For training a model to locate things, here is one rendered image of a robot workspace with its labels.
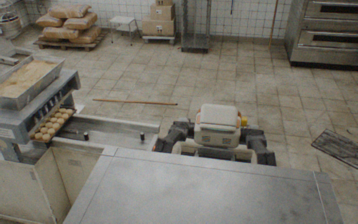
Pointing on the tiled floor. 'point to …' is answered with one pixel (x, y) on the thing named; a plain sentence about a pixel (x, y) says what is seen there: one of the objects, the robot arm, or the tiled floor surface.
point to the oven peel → (274, 16)
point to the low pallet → (71, 43)
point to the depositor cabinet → (34, 185)
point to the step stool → (124, 25)
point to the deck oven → (323, 28)
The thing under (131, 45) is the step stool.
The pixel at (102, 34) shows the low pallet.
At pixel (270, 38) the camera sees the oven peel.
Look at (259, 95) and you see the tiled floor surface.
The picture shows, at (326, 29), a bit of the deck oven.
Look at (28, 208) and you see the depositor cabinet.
